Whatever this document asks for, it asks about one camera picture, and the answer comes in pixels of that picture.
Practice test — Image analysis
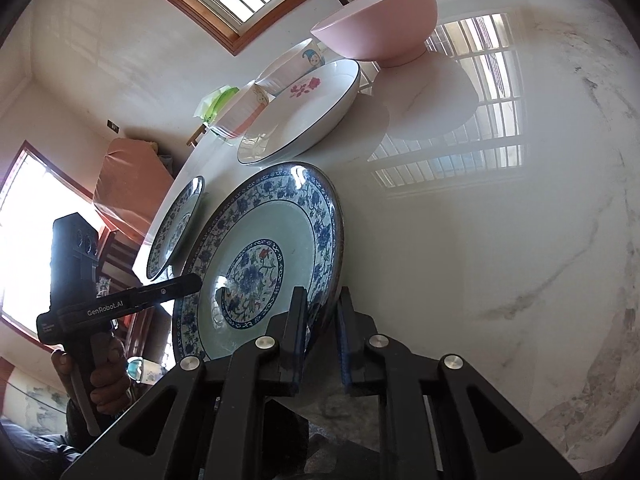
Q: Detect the large blue floral plate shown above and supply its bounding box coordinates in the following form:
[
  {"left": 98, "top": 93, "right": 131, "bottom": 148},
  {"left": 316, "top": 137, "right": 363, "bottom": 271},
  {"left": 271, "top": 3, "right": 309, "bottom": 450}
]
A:
[{"left": 172, "top": 162, "right": 344, "bottom": 361}]

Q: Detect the white plate with rose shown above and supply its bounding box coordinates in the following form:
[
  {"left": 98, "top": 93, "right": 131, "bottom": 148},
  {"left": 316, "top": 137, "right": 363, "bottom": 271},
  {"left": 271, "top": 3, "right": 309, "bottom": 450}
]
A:
[{"left": 236, "top": 58, "right": 360, "bottom": 166}]

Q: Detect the white bowl rabbit pink band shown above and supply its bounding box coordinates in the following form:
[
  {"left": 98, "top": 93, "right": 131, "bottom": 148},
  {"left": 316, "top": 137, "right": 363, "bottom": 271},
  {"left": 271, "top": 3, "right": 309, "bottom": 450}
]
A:
[{"left": 208, "top": 82, "right": 270, "bottom": 139}]

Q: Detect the white bowl blue cartoon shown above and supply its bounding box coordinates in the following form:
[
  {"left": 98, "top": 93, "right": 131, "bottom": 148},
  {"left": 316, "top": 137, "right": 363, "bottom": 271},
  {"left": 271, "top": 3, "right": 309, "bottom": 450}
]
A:
[{"left": 255, "top": 38, "right": 326, "bottom": 96}]

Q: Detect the large pink bowl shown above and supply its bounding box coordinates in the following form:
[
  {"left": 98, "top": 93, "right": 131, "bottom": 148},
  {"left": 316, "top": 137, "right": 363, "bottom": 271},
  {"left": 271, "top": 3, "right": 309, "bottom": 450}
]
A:
[{"left": 310, "top": 0, "right": 438, "bottom": 67}]

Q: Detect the left hand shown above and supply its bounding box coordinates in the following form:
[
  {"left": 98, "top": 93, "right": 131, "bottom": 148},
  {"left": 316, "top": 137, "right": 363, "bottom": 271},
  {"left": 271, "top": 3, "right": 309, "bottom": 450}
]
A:
[{"left": 51, "top": 338, "right": 131, "bottom": 416}]

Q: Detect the dark wooden bench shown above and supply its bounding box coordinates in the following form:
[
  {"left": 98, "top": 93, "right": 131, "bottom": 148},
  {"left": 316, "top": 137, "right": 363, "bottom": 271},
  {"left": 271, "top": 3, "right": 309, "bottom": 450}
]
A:
[{"left": 96, "top": 228, "right": 154, "bottom": 356}]

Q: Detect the water bottle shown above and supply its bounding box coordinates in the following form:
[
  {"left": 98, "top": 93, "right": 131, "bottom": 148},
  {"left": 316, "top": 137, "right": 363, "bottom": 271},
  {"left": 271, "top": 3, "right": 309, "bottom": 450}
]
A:
[{"left": 127, "top": 356, "right": 165, "bottom": 386}]

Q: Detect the small blue floral plate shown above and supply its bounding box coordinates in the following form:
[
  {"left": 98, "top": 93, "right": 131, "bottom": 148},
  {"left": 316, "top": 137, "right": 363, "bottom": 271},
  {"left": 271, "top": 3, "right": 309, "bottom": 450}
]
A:
[{"left": 145, "top": 176, "right": 205, "bottom": 281}]

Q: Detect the orange cloth covered furniture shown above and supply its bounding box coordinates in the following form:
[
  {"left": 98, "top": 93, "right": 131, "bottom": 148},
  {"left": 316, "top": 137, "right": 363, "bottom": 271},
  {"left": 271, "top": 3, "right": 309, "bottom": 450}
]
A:
[{"left": 92, "top": 138, "right": 174, "bottom": 245}]

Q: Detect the side window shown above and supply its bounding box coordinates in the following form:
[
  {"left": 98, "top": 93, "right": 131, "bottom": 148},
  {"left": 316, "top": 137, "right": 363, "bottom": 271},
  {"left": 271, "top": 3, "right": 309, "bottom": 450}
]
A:
[{"left": 1, "top": 142, "right": 104, "bottom": 341}]

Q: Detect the light wooden chair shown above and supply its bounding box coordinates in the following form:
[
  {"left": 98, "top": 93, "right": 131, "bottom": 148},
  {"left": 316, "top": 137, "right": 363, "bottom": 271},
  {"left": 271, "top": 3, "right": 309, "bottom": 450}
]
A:
[{"left": 186, "top": 124, "right": 206, "bottom": 148}]

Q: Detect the green tissue pack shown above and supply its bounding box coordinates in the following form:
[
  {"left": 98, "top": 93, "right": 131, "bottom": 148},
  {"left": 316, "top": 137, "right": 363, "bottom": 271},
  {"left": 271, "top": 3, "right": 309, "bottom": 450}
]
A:
[{"left": 193, "top": 86, "right": 240, "bottom": 125}]

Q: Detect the black wall switch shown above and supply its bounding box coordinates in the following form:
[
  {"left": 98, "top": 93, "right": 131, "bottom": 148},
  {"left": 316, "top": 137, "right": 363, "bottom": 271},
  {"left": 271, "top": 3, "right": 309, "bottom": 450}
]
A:
[{"left": 106, "top": 119, "right": 119, "bottom": 134}]

